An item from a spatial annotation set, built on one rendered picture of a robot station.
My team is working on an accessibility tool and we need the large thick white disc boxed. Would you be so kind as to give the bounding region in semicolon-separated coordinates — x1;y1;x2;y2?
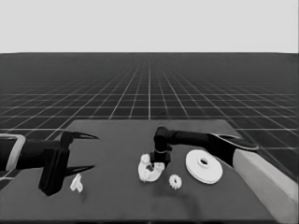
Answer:
185;148;224;185

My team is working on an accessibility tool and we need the small white T-shaped piece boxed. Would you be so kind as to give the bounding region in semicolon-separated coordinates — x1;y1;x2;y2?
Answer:
69;173;84;194

